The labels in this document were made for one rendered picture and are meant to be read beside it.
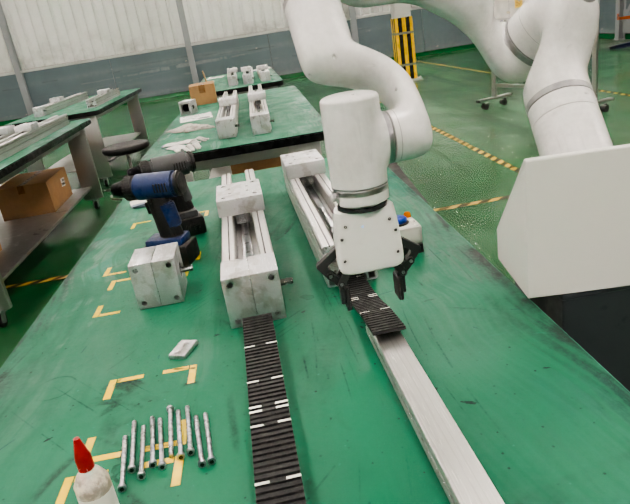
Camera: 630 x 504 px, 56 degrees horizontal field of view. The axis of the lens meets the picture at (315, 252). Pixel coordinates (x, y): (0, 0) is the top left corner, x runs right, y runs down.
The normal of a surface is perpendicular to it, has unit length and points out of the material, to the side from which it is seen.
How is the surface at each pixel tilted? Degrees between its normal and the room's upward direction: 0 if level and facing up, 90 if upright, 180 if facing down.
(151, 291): 90
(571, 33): 83
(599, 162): 90
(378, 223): 88
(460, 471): 0
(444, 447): 0
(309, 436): 0
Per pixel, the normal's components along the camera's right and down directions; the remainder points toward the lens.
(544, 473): -0.15, -0.92
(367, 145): 0.36, 0.29
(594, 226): 0.00, 0.37
